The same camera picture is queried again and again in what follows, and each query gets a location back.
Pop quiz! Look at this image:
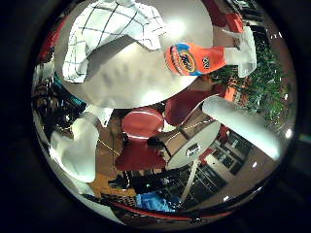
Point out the orange spray bottle white trigger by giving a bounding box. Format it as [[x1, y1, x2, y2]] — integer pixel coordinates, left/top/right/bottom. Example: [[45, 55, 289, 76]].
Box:
[[164, 25, 258, 79]]

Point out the white checked cloth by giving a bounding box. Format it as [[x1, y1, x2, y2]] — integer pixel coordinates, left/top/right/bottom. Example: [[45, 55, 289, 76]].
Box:
[[61, 0, 167, 84]]

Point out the red square seat chair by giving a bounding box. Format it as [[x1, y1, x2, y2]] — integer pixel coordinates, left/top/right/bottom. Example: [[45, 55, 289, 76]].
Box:
[[115, 138, 167, 172]]

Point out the red round stool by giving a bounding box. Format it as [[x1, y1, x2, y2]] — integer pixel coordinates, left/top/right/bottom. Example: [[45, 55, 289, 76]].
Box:
[[121, 107, 165, 140]]

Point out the blue bin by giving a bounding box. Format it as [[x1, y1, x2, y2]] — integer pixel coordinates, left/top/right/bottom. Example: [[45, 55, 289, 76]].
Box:
[[135, 190, 177, 214]]

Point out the white round table with logo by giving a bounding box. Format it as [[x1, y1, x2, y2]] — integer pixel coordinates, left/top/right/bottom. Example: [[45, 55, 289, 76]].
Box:
[[164, 119, 222, 203]]

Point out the red upholstered chair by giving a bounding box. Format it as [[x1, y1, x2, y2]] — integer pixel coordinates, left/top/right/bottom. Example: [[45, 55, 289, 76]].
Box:
[[202, 0, 245, 34], [164, 89, 213, 127]]

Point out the green plant wall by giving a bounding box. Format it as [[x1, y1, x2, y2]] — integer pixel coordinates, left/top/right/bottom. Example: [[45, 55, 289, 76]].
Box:
[[209, 30, 294, 128]]

